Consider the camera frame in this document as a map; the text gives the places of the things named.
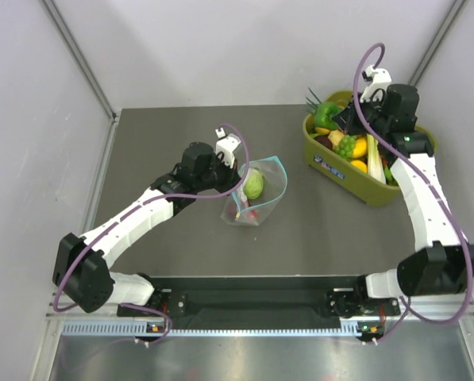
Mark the fake celery stalk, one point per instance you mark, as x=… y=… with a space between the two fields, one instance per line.
x=374 y=162

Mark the yellow fake orange fruit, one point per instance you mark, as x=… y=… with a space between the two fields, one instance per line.
x=322 y=131

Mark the red fake chili pepper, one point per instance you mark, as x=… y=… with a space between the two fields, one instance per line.
x=245 y=214

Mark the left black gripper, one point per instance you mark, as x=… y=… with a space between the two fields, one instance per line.
x=232 y=175

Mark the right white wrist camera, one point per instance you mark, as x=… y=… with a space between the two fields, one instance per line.
x=378 y=80

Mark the green fake bell pepper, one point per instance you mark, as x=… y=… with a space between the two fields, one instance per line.
x=323 y=117

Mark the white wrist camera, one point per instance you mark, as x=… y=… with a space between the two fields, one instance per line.
x=378 y=80
x=226 y=147

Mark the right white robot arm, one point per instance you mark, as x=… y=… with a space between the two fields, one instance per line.
x=443 y=261

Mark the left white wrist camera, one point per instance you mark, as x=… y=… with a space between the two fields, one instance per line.
x=226 y=147

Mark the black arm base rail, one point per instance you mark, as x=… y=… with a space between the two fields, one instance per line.
x=265 y=302

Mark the grey slotted cable duct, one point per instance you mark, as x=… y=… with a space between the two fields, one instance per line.
x=155 y=327

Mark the beige fake potato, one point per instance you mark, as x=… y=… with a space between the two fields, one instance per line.
x=335 y=137

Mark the olive green plastic bin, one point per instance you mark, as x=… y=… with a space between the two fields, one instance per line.
x=340 y=174

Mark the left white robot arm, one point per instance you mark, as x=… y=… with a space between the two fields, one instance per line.
x=83 y=263

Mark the green fake watermelon ball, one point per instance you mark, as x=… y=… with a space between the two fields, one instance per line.
x=389 y=177

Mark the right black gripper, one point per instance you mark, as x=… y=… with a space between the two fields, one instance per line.
x=346 y=120

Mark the clear zip top bag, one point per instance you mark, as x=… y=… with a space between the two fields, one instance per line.
x=275 y=185

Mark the light green fake cabbage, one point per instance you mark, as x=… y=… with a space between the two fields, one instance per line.
x=254 y=185

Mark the dark purple fake passionfruit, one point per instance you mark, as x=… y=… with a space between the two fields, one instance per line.
x=325 y=141

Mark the yellow fake lemon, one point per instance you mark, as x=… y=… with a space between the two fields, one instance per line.
x=360 y=148
x=361 y=165

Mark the green fake grape bunch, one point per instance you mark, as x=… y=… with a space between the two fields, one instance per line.
x=345 y=147

